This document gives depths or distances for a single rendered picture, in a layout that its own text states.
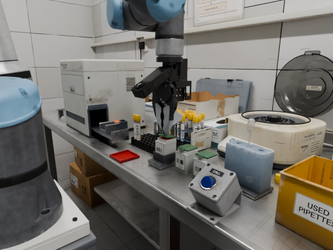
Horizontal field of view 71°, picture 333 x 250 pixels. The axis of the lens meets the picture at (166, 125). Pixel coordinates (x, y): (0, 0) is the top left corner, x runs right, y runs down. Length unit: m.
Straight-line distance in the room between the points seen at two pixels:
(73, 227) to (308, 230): 0.38
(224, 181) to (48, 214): 0.30
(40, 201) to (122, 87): 0.66
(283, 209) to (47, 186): 0.40
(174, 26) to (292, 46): 0.57
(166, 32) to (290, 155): 0.45
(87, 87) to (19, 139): 0.58
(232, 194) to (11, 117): 0.38
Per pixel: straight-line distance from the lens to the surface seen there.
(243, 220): 0.49
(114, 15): 0.57
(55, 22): 2.30
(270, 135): 0.70
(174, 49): 0.62
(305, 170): 0.55
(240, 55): 1.17
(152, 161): 0.67
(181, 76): 0.66
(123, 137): 0.84
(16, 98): 0.39
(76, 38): 2.34
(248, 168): 0.56
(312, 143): 0.79
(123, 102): 1.01
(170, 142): 0.66
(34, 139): 0.41
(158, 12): 0.45
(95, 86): 0.95
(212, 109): 0.95
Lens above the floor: 1.15
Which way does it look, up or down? 14 degrees down
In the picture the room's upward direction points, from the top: straight up
